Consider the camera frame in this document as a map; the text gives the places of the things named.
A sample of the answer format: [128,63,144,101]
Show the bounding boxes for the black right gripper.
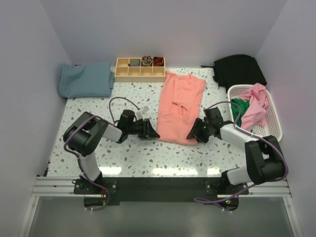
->
[186,118,212,144]

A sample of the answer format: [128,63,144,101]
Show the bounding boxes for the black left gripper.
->
[126,119,159,139]

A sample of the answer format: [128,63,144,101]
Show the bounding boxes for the salmon pink t shirt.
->
[157,71,206,146]

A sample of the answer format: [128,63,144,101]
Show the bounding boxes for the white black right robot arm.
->
[187,108,288,194]

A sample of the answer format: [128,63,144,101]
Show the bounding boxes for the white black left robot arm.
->
[63,110,160,194]

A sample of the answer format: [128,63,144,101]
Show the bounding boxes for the green t shirt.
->
[231,98,256,132]

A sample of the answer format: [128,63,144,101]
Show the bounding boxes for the light pink t shirt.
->
[238,83,269,131]

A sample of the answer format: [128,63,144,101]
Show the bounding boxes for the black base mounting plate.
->
[72,177,249,210]

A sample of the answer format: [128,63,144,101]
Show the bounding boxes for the wooden compartment tray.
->
[115,57,166,82]

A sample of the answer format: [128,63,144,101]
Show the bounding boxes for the white plastic laundry basket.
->
[227,84,283,142]

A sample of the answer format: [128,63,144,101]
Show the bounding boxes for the orange black rolled sock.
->
[153,56,164,67]

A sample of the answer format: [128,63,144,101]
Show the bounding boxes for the brown patterned rolled sock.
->
[141,56,153,67]

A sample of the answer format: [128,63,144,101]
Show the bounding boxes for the black folded garment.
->
[208,54,267,90]

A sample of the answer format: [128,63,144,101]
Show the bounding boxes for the grey rolled sock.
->
[128,58,141,67]

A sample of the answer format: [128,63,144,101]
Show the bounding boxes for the folded teal t shirt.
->
[58,62,115,99]

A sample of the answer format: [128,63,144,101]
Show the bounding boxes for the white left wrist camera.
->
[135,106,149,120]

